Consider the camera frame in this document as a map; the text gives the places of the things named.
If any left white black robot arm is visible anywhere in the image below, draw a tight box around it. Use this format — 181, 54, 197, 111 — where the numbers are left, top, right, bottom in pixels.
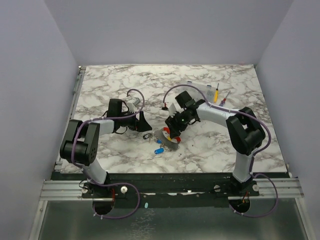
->
59, 98, 152, 198

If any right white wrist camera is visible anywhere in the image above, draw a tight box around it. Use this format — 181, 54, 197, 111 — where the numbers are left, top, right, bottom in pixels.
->
161, 103, 181, 119

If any yellow handled screwdriver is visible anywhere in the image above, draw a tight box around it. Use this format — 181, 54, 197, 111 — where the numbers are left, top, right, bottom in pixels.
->
213, 83, 220, 103

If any clear plastic organizer box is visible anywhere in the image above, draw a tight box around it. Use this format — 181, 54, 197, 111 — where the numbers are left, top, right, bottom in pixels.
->
186, 81, 216, 103

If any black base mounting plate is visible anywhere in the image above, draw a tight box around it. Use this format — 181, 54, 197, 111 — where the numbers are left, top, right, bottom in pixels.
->
51, 171, 261, 209

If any black key tag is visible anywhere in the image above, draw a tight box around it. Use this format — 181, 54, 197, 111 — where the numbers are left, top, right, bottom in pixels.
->
142, 133, 151, 140

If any blue key tag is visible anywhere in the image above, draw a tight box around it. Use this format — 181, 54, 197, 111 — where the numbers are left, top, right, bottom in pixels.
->
154, 147, 165, 155

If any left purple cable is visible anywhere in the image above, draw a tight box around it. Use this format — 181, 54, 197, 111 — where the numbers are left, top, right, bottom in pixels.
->
71, 88, 146, 220

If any aluminium front rail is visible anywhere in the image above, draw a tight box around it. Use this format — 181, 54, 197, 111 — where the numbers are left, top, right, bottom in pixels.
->
40, 178, 304, 202

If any blue red handled screwdriver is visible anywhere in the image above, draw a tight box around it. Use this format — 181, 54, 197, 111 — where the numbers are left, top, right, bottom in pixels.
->
219, 91, 231, 107

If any aluminium rail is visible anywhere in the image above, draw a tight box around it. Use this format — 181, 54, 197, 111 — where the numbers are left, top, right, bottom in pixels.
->
40, 178, 304, 202
54, 65, 87, 172

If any metal key organizer red handle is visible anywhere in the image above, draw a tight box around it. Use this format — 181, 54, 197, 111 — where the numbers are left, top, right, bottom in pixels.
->
153, 127, 181, 151

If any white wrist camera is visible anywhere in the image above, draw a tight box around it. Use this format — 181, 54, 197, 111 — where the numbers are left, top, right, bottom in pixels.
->
161, 103, 181, 119
125, 96, 141, 113

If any purple cable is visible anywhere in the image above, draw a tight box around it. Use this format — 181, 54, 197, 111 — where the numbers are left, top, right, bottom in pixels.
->
162, 84, 279, 218
71, 88, 146, 220

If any aluminium left side rail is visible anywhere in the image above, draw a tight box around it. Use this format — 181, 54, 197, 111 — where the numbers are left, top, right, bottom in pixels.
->
54, 65, 87, 172

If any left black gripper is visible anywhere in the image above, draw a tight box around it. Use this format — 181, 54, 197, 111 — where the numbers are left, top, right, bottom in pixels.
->
117, 108, 152, 132

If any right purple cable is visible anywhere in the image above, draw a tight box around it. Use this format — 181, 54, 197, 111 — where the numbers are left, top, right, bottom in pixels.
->
162, 84, 279, 218

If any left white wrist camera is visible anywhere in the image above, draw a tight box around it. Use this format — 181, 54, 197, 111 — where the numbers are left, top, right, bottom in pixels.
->
125, 96, 141, 113

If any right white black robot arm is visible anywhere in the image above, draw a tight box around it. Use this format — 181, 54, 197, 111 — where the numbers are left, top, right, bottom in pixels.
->
165, 91, 266, 196

